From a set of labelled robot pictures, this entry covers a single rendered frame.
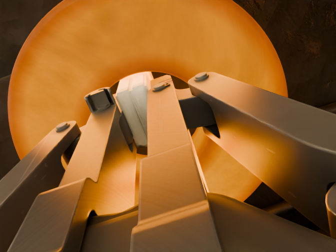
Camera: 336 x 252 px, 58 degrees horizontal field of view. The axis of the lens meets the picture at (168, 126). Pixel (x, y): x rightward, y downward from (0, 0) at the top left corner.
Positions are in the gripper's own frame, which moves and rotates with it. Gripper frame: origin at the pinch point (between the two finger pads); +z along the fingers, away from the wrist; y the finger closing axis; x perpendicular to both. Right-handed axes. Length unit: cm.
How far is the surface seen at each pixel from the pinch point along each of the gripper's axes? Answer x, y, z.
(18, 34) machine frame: 5.5, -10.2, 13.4
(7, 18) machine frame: 7.1, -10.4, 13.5
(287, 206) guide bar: -14.5, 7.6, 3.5
